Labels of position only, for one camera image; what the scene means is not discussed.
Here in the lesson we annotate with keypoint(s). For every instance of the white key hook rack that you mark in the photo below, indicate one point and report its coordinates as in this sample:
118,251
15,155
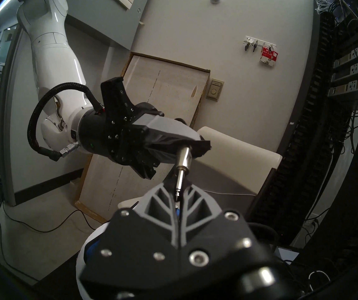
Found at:
260,41

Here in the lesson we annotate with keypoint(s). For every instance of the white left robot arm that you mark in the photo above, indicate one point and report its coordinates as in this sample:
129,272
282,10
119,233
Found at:
50,52

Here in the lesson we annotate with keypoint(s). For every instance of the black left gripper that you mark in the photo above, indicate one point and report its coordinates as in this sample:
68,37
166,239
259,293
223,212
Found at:
104,133

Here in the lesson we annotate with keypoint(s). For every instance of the beige folding chair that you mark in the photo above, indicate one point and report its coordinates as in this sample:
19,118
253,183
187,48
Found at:
235,158

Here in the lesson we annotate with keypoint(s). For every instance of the large pale wooden board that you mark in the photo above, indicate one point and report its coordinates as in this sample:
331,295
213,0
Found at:
166,83

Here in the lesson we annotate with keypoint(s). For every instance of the grey flat box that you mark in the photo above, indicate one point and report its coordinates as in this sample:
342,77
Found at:
288,254

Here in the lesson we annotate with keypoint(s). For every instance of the beige wall control plate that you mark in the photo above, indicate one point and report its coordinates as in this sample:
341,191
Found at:
215,90

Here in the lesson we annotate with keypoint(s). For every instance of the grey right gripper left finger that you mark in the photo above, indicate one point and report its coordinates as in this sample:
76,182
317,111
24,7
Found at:
135,243

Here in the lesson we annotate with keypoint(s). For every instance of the beige rack unit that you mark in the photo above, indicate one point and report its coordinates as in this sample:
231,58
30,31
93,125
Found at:
351,57
344,90

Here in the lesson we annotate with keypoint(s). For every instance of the dark hanging key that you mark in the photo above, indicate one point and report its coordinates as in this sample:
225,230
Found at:
254,47
247,46

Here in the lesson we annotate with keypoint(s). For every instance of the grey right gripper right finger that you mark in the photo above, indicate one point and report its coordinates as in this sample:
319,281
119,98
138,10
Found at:
216,237

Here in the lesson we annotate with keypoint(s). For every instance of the white round plate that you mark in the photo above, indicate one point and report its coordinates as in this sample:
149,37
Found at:
81,271

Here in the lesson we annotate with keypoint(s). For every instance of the dark grey rack unit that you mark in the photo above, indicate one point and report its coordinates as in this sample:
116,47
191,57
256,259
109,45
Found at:
347,76

